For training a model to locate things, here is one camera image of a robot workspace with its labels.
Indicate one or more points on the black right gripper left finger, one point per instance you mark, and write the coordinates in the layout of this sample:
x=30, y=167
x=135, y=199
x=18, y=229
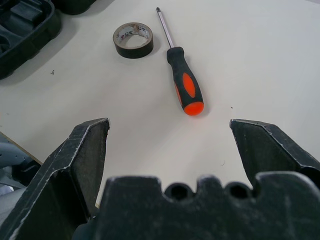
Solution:
x=62, y=160

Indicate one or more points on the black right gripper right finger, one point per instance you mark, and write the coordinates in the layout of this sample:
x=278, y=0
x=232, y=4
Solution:
x=272, y=147

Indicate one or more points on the silver robot body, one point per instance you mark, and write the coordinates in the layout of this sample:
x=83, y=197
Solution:
x=10, y=155

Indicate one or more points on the black tool case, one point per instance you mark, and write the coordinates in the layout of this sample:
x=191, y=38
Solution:
x=37, y=32

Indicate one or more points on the dark brown tape roll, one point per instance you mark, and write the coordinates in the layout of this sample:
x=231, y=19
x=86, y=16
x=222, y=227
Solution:
x=132, y=53

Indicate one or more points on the black orange long screwdriver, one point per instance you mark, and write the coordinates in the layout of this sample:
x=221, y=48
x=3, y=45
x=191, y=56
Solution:
x=186, y=82

